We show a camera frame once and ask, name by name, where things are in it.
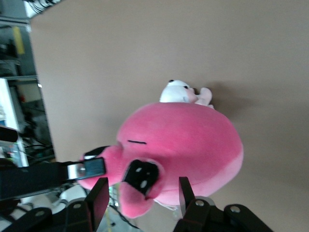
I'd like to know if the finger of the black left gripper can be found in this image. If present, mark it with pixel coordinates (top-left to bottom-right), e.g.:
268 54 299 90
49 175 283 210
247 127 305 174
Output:
65 157 107 181

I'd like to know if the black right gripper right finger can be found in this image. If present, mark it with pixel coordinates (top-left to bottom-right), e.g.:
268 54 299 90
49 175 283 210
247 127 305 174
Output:
178 176 197 218

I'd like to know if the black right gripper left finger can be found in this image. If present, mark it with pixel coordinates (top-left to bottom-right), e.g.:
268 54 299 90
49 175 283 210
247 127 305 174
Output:
84 177 110 232

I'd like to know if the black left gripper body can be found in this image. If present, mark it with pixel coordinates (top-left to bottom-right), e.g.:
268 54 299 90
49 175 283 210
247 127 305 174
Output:
0 161 70 202

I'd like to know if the hot pink round plush toy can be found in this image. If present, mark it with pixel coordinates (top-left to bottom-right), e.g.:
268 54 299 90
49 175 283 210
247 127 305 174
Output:
78 101 244 219

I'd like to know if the white box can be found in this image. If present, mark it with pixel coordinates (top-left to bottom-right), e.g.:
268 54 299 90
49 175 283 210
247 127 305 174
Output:
0 77 20 132

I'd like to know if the pale pink white plush puppy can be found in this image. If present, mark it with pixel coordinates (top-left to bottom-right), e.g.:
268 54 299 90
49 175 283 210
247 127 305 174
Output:
159 79 214 110

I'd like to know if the grey metal shelving rack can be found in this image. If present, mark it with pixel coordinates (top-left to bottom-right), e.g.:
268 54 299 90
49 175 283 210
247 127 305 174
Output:
0 14 56 167

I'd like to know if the brown table cover sheet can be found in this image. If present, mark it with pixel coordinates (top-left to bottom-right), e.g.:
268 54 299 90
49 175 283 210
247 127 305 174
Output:
30 0 309 232

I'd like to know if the black cable bundle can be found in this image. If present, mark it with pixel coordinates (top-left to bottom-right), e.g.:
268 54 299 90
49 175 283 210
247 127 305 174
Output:
25 0 64 10

